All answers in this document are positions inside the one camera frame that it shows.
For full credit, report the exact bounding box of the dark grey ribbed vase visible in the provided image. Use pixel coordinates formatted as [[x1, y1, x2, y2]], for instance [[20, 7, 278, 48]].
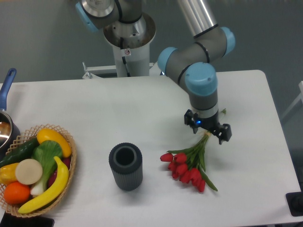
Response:
[[108, 142, 143, 191]]

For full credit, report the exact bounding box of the black device at edge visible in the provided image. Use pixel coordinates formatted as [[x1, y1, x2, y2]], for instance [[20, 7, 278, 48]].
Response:
[[285, 192, 303, 217]]

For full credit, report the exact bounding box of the orange fruit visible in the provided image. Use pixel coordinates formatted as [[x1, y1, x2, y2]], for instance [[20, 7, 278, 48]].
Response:
[[4, 182, 30, 205]]

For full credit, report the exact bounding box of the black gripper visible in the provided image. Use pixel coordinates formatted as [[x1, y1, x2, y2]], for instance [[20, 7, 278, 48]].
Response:
[[184, 109, 232, 145]]

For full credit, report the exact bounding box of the blue handled saucepan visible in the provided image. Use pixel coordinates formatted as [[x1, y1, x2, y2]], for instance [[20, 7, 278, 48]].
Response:
[[0, 68, 20, 160]]

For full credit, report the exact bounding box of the yellow banana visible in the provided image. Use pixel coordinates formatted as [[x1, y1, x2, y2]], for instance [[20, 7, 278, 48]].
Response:
[[18, 156, 69, 214]]

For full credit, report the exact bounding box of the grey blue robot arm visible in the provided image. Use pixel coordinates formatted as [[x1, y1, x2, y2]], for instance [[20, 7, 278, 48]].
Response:
[[75, 0, 235, 142]]

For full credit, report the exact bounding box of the yellow bell pepper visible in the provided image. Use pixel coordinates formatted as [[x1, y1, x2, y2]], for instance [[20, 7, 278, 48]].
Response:
[[0, 163, 19, 185]]

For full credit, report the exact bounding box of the black object bottom left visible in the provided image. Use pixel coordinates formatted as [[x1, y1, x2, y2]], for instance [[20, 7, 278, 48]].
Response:
[[0, 213, 54, 227]]

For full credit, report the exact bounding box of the dark red vegetable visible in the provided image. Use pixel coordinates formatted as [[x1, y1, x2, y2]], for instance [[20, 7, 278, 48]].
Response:
[[47, 157, 71, 188]]

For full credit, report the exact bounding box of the round beige disc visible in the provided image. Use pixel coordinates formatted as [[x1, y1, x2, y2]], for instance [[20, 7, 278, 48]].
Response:
[[15, 159, 43, 185]]

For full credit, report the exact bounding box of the dark green cucumber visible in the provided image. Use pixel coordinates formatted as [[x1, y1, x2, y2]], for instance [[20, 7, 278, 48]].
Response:
[[0, 137, 39, 167]]

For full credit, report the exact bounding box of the red tulip bouquet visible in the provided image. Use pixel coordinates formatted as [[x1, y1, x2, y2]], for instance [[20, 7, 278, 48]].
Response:
[[160, 130, 218, 192]]

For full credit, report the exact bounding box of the white frame at right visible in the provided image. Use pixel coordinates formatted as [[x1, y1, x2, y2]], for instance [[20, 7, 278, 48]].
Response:
[[281, 81, 303, 124]]

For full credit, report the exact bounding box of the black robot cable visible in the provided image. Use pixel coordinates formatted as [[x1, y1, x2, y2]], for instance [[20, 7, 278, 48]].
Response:
[[119, 36, 131, 78]]

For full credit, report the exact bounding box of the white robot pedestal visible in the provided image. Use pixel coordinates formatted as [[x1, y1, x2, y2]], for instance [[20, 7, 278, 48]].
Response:
[[83, 12, 156, 79]]

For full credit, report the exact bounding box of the green bok choy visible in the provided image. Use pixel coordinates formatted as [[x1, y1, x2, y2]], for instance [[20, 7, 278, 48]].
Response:
[[30, 140, 62, 197]]

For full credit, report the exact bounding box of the woven wicker basket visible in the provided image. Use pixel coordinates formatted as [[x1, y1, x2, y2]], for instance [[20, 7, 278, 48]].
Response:
[[0, 124, 77, 218]]

